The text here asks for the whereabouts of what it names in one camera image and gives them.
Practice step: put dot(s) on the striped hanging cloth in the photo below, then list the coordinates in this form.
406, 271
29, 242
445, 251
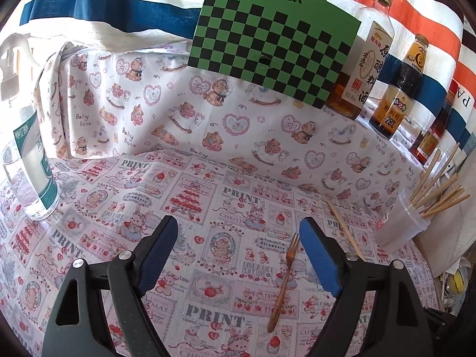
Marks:
111, 7

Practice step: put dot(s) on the single wooden chopstick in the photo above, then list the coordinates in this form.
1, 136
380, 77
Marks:
346, 228

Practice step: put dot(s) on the clear plastic cup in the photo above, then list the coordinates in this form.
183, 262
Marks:
398, 223

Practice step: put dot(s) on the gold metal fork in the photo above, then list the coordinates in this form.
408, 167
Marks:
285, 279

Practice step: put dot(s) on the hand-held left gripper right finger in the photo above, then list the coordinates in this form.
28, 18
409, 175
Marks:
319, 256

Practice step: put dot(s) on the yellow packet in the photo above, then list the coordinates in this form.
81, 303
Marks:
459, 280

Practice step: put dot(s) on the bear print cloth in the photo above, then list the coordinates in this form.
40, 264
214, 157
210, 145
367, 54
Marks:
186, 119

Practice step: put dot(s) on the red cap sauce bottle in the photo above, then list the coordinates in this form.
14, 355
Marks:
427, 145

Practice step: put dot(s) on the clear spray bottle white trigger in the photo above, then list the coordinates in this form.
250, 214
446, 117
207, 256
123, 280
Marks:
33, 156

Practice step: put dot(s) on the green checkered box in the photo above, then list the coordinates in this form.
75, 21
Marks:
271, 37

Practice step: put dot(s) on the clear cooking wine bottle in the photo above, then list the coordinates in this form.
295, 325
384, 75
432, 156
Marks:
357, 81

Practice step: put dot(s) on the bunch of wooden chopsticks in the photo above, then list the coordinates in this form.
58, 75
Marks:
442, 193

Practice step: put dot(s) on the strawberry print tablecloth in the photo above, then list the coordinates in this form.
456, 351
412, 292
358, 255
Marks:
208, 212

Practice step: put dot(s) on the dark oyster sauce bottle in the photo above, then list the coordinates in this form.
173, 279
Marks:
398, 100

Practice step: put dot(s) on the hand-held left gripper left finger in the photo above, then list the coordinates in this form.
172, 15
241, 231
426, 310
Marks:
160, 253

